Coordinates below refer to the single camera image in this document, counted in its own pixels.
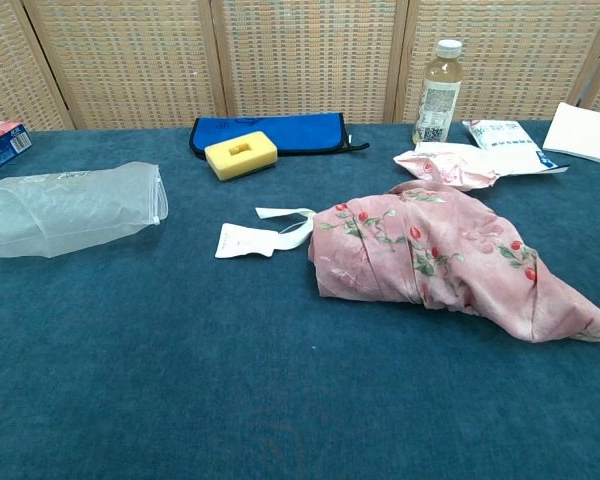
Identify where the pink floral garment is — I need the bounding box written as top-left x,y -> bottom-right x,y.
307,178 -> 600,345

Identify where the translucent zipper plastic bag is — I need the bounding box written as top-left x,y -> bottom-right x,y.
0,161 -> 170,260

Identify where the white paper hang tag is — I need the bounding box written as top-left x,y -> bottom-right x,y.
214,222 -> 277,260

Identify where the yellow sponge block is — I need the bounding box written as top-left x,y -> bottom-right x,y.
204,130 -> 280,183

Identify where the blue pouch with black trim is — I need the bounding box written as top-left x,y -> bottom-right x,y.
188,112 -> 370,161

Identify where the crumpled pink white packet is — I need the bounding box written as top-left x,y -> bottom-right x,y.
392,141 -> 501,194

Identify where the clear plastic drink bottle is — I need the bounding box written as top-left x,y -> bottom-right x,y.
411,38 -> 465,146

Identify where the white blue plastic packet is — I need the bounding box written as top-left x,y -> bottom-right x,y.
461,119 -> 570,177

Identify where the woven wicker folding screen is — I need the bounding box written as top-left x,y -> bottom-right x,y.
0,0 -> 600,132

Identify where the white yellow notebook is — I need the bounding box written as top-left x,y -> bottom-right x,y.
542,101 -> 600,168

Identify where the blue pink cardboard box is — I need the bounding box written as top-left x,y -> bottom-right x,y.
0,119 -> 34,181

